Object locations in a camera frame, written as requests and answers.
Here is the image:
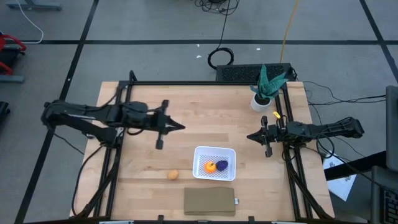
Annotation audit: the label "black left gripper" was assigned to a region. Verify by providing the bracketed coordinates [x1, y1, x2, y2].
[147, 99, 187, 150]

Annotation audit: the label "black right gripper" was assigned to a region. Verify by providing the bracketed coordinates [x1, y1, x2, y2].
[246, 116, 287, 159]

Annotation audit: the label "purple toy grapes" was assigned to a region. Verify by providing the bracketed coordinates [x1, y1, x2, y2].
[215, 159, 229, 172]

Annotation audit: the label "white perforated plastic basket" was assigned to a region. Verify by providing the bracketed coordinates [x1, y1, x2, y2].
[192, 146, 237, 182]

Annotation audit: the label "green plant in white pot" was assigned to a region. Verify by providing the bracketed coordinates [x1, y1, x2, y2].
[249, 64, 290, 113]

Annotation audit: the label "black vented box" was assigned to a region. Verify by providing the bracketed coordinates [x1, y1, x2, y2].
[216, 63, 296, 82]

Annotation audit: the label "olive folded cloth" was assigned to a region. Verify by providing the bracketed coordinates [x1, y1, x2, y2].
[183, 186, 236, 217]

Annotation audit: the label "white printed paper sheet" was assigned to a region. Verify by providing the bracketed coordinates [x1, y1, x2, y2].
[323, 150, 358, 202]

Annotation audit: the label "black desk beam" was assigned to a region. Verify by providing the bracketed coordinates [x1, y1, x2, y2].
[323, 151, 388, 181]

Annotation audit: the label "grey case with keyboard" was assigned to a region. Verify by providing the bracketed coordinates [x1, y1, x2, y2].
[371, 166, 398, 224]

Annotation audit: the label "grey upright panel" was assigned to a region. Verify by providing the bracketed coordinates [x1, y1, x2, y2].
[385, 85, 398, 172]

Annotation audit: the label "red and black cart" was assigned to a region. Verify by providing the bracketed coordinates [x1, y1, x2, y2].
[0, 30, 27, 83]

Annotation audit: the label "grey table foot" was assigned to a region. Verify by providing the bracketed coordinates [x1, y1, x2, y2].
[6, 0, 62, 10]

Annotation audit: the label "black aluminium table frame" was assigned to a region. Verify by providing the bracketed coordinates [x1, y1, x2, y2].
[70, 70, 335, 222]

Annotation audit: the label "black coiled hanging cable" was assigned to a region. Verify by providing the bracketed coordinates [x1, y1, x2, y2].
[207, 0, 234, 70]

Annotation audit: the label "black left arm base cable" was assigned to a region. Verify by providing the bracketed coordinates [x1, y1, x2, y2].
[71, 144, 105, 217]

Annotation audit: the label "yellow hanging cable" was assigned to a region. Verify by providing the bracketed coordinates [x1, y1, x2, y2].
[279, 0, 300, 63]

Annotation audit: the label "thin black floor cables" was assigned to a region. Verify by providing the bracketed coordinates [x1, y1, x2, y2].
[303, 80, 387, 106]

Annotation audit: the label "tangled black cable bundle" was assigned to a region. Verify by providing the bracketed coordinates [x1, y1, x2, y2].
[195, 0, 240, 16]

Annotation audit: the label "white floor cable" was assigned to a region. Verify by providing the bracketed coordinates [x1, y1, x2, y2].
[15, 0, 44, 44]

